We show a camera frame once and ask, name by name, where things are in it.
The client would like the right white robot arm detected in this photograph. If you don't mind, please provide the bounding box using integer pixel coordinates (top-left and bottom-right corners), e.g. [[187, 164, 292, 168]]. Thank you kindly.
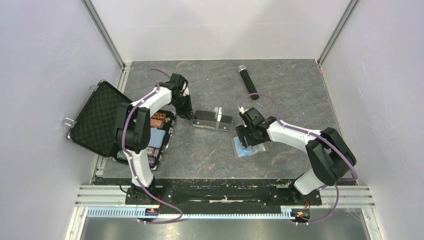
[[235, 107, 358, 204]]

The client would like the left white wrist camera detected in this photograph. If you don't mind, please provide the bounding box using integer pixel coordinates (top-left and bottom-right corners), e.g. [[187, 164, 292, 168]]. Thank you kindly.
[[181, 84, 190, 97]]

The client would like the blue playing card deck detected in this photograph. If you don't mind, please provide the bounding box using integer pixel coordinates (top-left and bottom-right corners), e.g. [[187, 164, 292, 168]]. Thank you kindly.
[[147, 127, 167, 149]]

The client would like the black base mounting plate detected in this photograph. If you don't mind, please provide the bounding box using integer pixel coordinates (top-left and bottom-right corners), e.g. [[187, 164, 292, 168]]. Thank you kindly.
[[125, 178, 322, 214]]

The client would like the black poker chip case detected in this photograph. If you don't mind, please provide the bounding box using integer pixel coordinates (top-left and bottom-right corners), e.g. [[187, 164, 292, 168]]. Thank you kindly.
[[67, 80, 176, 165]]

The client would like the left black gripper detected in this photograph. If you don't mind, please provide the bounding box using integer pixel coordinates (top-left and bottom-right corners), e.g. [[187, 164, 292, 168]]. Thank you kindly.
[[171, 94, 196, 122]]

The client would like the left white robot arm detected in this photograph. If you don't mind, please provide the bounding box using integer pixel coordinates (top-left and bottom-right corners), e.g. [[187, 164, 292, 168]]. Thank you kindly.
[[113, 73, 194, 204]]

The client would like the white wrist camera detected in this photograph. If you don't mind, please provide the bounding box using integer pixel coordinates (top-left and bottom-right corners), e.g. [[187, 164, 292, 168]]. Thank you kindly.
[[181, 84, 190, 97], [238, 106, 249, 117]]

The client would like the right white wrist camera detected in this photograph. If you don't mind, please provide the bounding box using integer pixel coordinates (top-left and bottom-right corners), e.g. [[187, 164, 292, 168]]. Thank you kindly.
[[238, 106, 249, 117]]

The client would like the slotted cable duct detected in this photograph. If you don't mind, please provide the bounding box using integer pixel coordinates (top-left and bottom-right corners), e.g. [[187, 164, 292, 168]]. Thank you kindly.
[[86, 206, 310, 220]]

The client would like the black glitter microphone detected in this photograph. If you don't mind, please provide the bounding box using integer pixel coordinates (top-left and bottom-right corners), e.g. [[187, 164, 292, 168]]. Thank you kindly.
[[237, 64, 259, 101]]

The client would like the grey card holder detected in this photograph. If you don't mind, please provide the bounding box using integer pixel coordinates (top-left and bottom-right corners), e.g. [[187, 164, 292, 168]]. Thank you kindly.
[[231, 136, 269, 158]]

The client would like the clear plastic card box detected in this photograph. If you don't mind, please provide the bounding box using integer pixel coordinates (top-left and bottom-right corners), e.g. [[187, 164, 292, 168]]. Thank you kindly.
[[191, 105, 237, 132]]

